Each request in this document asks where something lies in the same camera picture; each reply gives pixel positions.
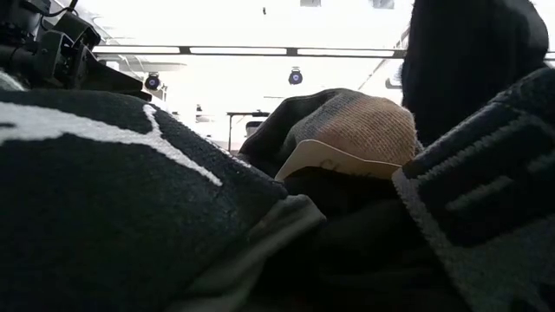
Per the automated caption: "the black background table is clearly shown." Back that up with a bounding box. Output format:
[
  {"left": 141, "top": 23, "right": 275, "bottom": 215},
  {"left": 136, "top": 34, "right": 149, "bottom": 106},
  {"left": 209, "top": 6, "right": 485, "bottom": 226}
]
[{"left": 225, "top": 110, "right": 271, "bottom": 153}]

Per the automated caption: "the black sock with white pattern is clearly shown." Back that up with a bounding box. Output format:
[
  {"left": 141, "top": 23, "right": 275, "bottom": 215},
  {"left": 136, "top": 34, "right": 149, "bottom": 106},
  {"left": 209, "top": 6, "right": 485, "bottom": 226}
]
[{"left": 0, "top": 88, "right": 326, "bottom": 312}]

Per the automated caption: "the white paper tag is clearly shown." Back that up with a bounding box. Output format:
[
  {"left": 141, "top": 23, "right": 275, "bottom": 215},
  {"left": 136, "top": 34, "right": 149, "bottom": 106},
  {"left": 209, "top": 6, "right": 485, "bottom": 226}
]
[{"left": 274, "top": 138, "right": 403, "bottom": 182}]

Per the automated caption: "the grey sock blue heel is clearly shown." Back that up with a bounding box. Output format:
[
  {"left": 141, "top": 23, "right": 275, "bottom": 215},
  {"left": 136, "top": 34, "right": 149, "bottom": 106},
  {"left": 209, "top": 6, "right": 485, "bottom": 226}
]
[{"left": 238, "top": 88, "right": 421, "bottom": 181}]

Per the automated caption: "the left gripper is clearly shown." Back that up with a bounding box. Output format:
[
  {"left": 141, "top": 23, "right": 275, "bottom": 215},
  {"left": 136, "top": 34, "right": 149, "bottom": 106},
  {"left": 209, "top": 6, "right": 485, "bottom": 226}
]
[{"left": 0, "top": 0, "right": 153, "bottom": 101}]

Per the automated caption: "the black overhead crossbar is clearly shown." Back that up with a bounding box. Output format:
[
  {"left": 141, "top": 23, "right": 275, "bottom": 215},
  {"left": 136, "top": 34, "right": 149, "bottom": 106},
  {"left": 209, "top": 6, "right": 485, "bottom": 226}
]
[{"left": 93, "top": 44, "right": 408, "bottom": 60}]

